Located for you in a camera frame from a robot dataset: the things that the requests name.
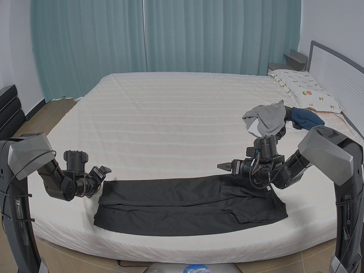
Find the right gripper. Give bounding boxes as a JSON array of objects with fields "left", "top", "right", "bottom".
[{"left": 217, "top": 159, "right": 255, "bottom": 177}]

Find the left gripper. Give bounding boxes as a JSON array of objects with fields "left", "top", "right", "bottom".
[{"left": 77, "top": 166, "right": 112, "bottom": 197}]

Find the black T-shirt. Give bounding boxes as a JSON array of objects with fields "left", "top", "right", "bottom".
[{"left": 93, "top": 174, "right": 288, "bottom": 236}]

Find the bed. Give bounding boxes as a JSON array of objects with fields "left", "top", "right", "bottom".
[{"left": 17, "top": 41, "right": 364, "bottom": 262}]

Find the grey garment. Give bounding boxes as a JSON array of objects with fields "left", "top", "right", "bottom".
[{"left": 242, "top": 100, "right": 286, "bottom": 138}]

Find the black shiny garment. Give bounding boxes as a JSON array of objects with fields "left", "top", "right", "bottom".
[{"left": 276, "top": 106, "right": 302, "bottom": 140}]

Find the blue and white garment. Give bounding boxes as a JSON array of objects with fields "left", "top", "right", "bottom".
[{"left": 292, "top": 108, "right": 325, "bottom": 131}]

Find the white printed pillow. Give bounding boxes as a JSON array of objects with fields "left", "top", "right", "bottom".
[{"left": 269, "top": 69, "right": 343, "bottom": 114}]

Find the black chest of drawers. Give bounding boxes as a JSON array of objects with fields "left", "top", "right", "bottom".
[{"left": 0, "top": 85, "right": 27, "bottom": 133}]

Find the grey bedside table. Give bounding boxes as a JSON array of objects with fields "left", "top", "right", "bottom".
[{"left": 268, "top": 49, "right": 308, "bottom": 75}]

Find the blue-green curtain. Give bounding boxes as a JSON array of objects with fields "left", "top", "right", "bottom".
[
  {"left": 144, "top": 0, "right": 302, "bottom": 75},
  {"left": 31, "top": 0, "right": 147, "bottom": 102}
]

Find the black cable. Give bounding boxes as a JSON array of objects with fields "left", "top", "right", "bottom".
[
  {"left": 117, "top": 260, "right": 151, "bottom": 267},
  {"left": 4, "top": 150, "right": 57, "bottom": 201}
]

